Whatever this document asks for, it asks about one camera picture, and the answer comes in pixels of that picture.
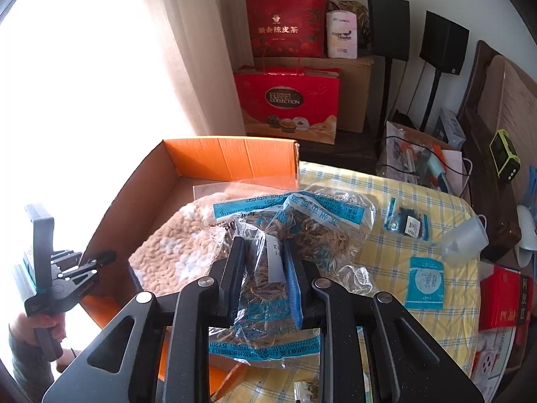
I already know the white cylindrical canister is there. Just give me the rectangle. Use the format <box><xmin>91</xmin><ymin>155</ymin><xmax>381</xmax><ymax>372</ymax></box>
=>
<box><xmin>326</xmin><ymin>10</ymin><xmax>358</xmax><ymax>59</ymax></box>

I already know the person's left hand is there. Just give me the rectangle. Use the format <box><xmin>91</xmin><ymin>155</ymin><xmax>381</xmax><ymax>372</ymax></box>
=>
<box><xmin>8</xmin><ymin>312</ymin><xmax>82</xmax><ymax>372</ymax></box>

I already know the clear bag of cables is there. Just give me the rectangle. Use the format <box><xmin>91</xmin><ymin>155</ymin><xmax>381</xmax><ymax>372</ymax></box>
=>
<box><xmin>376</xmin><ymin>122</ymin><xmax>472</xmax><ymax>196</ymax></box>

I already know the black speaker on stand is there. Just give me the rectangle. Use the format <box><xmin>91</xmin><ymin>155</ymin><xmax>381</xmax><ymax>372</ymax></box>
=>
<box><xmin>368</xmin><ymin>0</ymin><xmax>410</xmax><ymax>139</ymax></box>
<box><xmin>420</xmin><ymin>11</ymin><xmax>470</xmax><ymax>132</ymax></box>

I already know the teal square packet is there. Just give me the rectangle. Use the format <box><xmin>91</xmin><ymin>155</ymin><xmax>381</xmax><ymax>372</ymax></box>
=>
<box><xmin>405</xmin><ymin>257</ymin><xmax>444</xmax><ymax>310</ymax></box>

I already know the orange-lined cardboard box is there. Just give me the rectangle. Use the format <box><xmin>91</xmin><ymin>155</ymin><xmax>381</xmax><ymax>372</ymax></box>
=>
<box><xmin>79</xmin><ymin>135</ymin><xmax>300</xmax><ymax>391</ymax></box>

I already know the bag of dried noodles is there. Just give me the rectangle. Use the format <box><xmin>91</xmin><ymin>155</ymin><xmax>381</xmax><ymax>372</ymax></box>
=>
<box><xmin>208</xmin><ymin>188</ymin><xmax>376</xmax><ymax>365</ymax></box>

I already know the red book box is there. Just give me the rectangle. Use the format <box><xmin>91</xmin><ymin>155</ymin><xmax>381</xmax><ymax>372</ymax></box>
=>
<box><xmin>479</xmin><ymin>262</ymin><xmax>534</xmax><ymax>346</ymax></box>

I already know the small bag with black item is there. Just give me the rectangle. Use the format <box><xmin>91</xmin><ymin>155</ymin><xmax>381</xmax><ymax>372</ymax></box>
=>
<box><xmin>383</xmin><ymin>197</ymin><xmax>431</xmax><ymax>241</ymax></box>

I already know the red tea gift bag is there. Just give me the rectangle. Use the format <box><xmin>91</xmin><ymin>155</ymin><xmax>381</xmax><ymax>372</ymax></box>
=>
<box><xmin>246</xmin><ymin>0</ymin><xmax>329</xmax><ymax>57</ymax></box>

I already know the red Ferrero gift box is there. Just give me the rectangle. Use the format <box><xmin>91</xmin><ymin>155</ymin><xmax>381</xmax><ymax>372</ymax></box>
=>
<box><xmin>234</xmin><ymin>68</ymin><xmax>340</xmax><ymax>145</ymax></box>

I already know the translucent plastic measuring cup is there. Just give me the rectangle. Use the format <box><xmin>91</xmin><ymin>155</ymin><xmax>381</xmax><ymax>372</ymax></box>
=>
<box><xmin>439</xmin><ymin>217</ymin><xmax>489</xmax><ymax>267</ymax></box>

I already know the yellow plaid tablecloth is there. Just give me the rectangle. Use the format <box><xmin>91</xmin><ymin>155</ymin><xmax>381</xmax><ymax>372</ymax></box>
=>
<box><xmin>222</xmin><ymin>161</ymin><xmax>481</xmax><ymax>402</ymax></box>

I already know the green digital clock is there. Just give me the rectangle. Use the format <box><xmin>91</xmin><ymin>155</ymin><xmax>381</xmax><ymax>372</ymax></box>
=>
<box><xmin>490</xmin><ymin>128</ymin><xmax>521</xmax><ymax>183</ymax></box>

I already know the right black speaker on stand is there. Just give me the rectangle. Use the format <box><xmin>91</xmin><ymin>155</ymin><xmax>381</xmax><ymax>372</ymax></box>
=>
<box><xmin>420</xmin><ymin>11</ymin><xmax>470</xmax><ymax>132</ymax></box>

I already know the left black speaker on stand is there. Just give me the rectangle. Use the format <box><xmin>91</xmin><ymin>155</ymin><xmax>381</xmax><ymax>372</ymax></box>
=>
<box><xmin>368</xmin><ymin>0</ymin><xmax>410</xmax><ymax>139</ymax></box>

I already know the brown cardboard box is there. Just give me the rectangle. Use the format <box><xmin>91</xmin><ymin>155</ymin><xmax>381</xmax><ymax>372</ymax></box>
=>
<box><xmin>254</xmin><ymin>55</ymin><xmax>374</xmax><ymax>133</ymax></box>

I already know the white sheer curtain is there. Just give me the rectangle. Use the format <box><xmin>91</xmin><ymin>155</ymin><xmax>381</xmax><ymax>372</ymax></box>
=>
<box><xmin>1</xmin><ymin>0</ymin><xmax>251</xmax><ymax>320</ymax></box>

